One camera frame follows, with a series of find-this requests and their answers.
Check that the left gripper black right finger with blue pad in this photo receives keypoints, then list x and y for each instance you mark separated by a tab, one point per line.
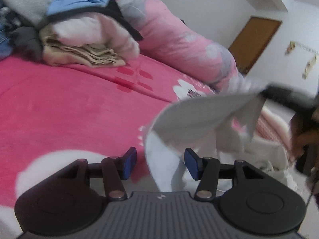
208	171

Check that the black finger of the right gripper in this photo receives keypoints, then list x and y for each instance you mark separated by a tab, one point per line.
287	97

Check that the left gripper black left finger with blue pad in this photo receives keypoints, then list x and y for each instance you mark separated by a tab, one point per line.
112	170

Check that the pink checked folded cloth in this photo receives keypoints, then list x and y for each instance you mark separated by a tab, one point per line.
272	127

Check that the brown wooden door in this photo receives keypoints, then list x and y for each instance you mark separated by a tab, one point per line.
252	41

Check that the pink floral bed blanket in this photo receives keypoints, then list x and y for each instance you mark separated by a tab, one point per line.
53	115

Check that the beige folded garment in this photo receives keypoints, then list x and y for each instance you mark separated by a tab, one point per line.
95	56

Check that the pink grey rolled quilt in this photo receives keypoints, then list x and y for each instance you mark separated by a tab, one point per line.
168	40

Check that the white fleece folded garment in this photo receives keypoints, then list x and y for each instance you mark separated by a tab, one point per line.
92	28

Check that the black garment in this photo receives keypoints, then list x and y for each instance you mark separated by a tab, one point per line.
112	10

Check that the grey folded garment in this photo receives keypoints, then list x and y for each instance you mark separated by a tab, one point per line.
31	12

